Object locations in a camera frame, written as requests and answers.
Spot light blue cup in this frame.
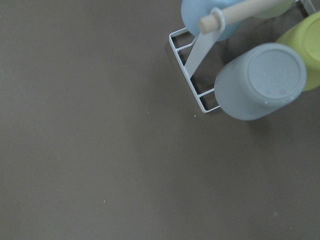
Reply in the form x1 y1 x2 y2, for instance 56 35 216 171
180 0 245 43

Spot grey-white cup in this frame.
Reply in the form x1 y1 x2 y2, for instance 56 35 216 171
214 43 307 121

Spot cream cup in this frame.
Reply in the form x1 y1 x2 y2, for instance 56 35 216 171
253 0 295 19

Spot yellow cup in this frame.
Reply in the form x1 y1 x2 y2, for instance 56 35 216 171
276 11 320 92

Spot white wire cup rack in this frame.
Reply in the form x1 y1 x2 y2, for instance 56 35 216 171
168 0 317 115

